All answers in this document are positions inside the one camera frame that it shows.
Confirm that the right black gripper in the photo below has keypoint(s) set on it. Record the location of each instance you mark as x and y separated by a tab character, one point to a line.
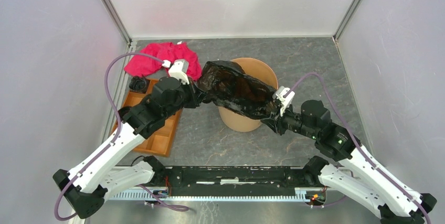
275	121

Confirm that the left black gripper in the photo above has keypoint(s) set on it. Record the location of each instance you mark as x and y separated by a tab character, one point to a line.
197	95

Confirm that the black trash bag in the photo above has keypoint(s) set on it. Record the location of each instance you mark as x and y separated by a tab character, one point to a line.
225	84

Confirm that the orange trash bin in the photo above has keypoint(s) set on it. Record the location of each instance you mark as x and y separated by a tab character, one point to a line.
259	70

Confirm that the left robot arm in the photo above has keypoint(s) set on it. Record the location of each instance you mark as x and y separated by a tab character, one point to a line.
87	186

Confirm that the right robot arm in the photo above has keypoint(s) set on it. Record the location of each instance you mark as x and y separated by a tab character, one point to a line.
371	185

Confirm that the orange compartment tray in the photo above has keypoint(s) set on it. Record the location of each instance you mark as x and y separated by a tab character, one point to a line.
161	141

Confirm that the red cloth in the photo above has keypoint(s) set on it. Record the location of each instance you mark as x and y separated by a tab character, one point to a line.
143	66

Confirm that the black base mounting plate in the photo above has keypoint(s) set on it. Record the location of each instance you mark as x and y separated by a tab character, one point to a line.
238	181

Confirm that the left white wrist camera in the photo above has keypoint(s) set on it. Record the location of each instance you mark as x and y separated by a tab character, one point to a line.
177	70

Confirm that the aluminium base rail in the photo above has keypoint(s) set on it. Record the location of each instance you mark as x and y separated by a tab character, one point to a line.
146	194

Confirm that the left aluminium corner post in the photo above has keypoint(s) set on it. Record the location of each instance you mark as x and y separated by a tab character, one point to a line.
117	21

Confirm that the aluminium corner post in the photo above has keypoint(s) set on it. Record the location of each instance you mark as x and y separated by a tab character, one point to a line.
117	21
346	19

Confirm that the right aluminium corner post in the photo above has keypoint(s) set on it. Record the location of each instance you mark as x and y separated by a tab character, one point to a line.
346	19

